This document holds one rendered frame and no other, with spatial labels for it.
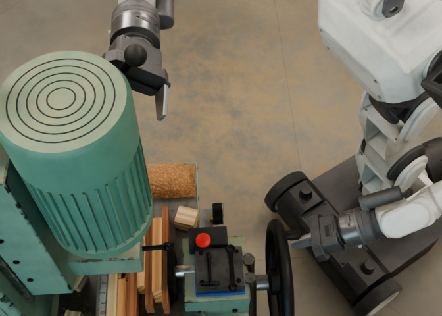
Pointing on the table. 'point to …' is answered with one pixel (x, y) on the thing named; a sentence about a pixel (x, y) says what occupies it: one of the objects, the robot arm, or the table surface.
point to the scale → (102, 295)
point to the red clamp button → (202, 240)
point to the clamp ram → (174, 271)
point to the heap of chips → (171, 180)
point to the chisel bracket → (133, 263)
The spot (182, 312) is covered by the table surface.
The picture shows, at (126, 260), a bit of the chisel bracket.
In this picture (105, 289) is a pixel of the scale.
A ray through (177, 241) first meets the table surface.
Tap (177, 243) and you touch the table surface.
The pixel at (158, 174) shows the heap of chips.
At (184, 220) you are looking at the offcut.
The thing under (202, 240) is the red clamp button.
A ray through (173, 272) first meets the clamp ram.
